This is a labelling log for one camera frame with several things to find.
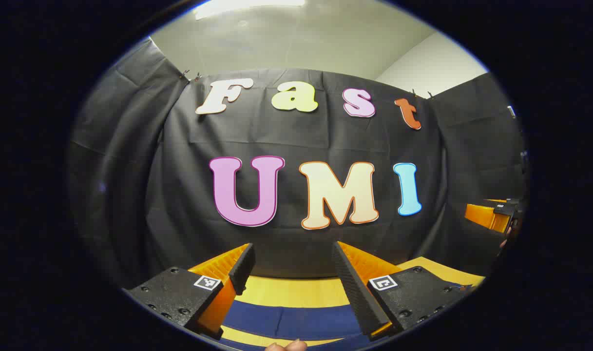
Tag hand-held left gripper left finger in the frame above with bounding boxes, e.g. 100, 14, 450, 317
122, 242, 256, 341

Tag black backdrop cloth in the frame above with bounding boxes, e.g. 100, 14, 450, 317
67, 39, 528, 288

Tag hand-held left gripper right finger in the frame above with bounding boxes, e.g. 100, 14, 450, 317
332, 241, 473, 341

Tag blue denim jeans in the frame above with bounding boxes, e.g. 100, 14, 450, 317
213, 299, 375, 351

